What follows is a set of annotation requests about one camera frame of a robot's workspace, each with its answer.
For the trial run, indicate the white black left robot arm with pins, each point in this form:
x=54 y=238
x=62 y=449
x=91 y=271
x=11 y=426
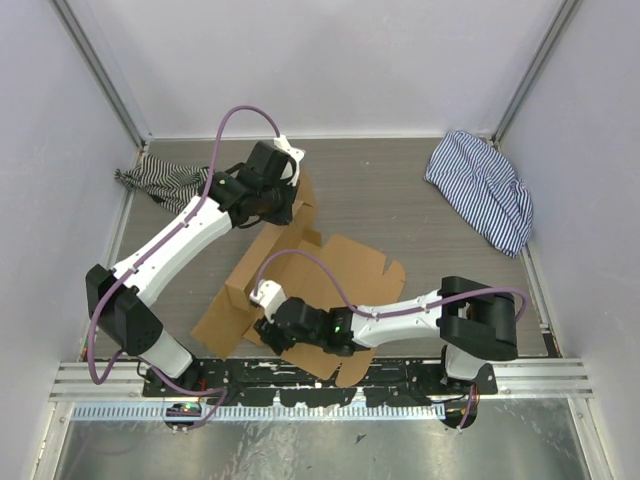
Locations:
x=120 y=298

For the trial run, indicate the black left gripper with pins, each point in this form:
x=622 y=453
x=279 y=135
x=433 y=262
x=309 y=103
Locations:
x=284 y=217

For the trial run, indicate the white slotted cable duct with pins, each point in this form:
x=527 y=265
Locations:
x=160 y=410

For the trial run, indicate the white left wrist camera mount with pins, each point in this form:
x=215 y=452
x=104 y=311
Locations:
x=295 y=156

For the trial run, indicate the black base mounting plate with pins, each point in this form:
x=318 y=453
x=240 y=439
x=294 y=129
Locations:
x=395 y=382

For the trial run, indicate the blue white striped cloth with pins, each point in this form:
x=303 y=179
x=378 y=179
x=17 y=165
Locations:
x=482 y=186

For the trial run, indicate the brown cardboard box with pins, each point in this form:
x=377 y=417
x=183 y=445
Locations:
x=365 y=275

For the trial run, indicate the right aluminium corner post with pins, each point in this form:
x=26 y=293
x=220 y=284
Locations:
x=559 y=24

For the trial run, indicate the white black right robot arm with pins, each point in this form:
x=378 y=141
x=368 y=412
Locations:
x=477 y=323

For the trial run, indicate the left aluminium corner post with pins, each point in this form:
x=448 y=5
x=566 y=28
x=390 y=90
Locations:
x=96 y=65

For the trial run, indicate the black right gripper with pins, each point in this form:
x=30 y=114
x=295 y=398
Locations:
x=271 y=335

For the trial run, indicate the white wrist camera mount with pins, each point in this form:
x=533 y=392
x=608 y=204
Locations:
x=269 y=296
x=295 y=156

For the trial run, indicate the aluminium corner post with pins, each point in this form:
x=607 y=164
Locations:
x=96 y=65
x=559 y=24

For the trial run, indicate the aluminium rail beam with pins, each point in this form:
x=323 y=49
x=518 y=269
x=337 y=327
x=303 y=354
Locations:
x=528 y=377

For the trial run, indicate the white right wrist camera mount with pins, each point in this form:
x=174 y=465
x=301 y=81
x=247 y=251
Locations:
x=269 y=296

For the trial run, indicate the black white striped cloth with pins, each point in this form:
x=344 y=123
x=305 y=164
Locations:
x=171 y=186

